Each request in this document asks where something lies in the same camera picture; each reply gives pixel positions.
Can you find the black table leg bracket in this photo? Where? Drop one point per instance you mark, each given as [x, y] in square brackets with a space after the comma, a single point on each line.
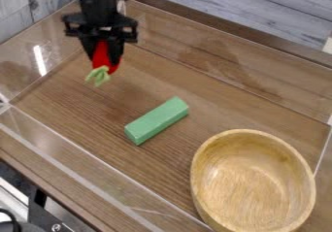
[39, 216]

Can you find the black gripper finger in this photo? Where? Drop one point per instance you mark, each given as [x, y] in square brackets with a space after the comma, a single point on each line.
[88, 43]
[115, 50]

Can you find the clear acrylic table enclosure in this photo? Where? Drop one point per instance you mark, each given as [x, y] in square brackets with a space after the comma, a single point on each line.
[62, 125]

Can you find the red plush strawberry toy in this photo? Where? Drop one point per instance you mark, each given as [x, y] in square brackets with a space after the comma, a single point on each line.
[103, 66]

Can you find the wooden bowl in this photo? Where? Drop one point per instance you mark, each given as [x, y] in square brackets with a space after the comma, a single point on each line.
[252, 184]

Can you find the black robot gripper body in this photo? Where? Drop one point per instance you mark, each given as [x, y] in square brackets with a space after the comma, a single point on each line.
[102, 22]

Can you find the green rectangular block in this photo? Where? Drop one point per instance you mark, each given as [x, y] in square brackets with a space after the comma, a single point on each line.
[147, 126]

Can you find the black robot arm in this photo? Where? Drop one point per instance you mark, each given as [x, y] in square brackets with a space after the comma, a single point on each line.
[103, 30]

